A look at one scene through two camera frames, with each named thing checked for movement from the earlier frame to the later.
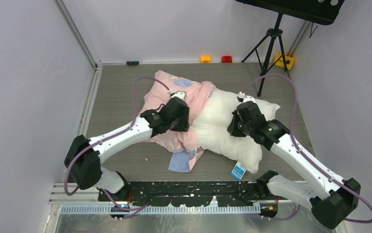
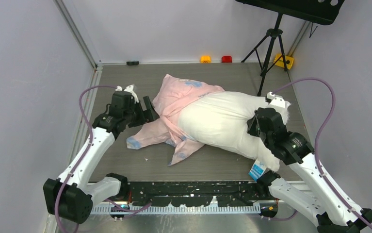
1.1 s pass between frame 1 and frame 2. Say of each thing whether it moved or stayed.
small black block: stayed
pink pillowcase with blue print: moved
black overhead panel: stayed
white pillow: moved
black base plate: stayed
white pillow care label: moved
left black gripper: moved
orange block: stayed
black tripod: stayed
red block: stayed
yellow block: stayed
